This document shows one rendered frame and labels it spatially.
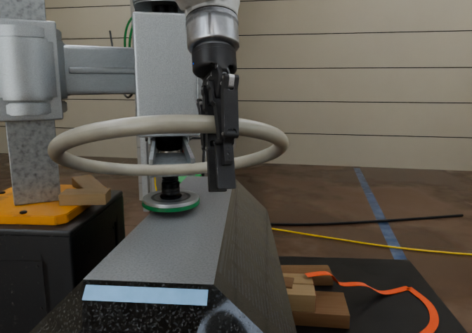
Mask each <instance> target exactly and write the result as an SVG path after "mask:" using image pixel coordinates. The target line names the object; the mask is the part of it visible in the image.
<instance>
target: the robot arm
mask: <svg viewBox="0 0 472 333"><path fill-rule="evenodd" d="M175 1H176V3H177V4H178V6H179V8H180V9H181V10H182V11H183V12H184V13H185V19H186V22H185V26H186V32H187V48H188V51H189V52H190V53H191V54H192V71H193V73H194V75H195V76H196V77H199V78H200V79H201V80H202V81H203V83H202V87H201V94H202V99H199V98H198V99H197V101H196V104H197V109H198V113H199V115H214V118H215V124H216V134H214V133H201V134H200V137H201V145H202V150H206V160H207V174H208V188H209V192H225V191H227V189H235V188H236V182H235V162H234V151H233V144H234V142H235V140H234V139H235V138H238V137H239V115H238V84H239V79H240V78H239V75H238V74H234V73H236V71H237V59H236V51H237V50H238V48H239V47H240V41H239V31H238V25H239V24H238V19H237V14H238V9H239V7H240V0H175Z"/></svg>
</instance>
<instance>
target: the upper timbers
mask: <svg viewBox="0 0 472 333"><path fill-rule="evenodd" d="M283 277H290V278H294V283H293V286H292V289H288V288H286V289H287V294H288V297H289V302H290V306H291V311H298V312H312V313H314V312H315V307H316V293H315V287H314V283H313V278H312V277H308V276H307V275H306V274H300V273H283Z"/></svg>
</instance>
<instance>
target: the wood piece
mask: <svg viewBox="0 0 472 333"><path fill-rule="evenodd" d="M58 196H59V205H60V206H74V205H106V204H107V203H108V202H109V201H110V199H111V188H79V189H66V190H64V191H63V192H61V193H60V194H59V195H58Z"/></svg>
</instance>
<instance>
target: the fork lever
mask: <svg viewBox="0 0 472 333"><path fill-rule="evenodd" d="M150 145H151V149H150V156H149V165H154V164H189V163H191V164H194V163H195V157H194V155H193V153H192V150H191V149H190V146H189V144H188V138H186V137H185V136H183V139H182V149H183V152H170V153H156V150H157V141H156V138H155V137H151V139H150ZM169 176H195V174H175V175H163V176H150V178H154V177H169Z"/></svg>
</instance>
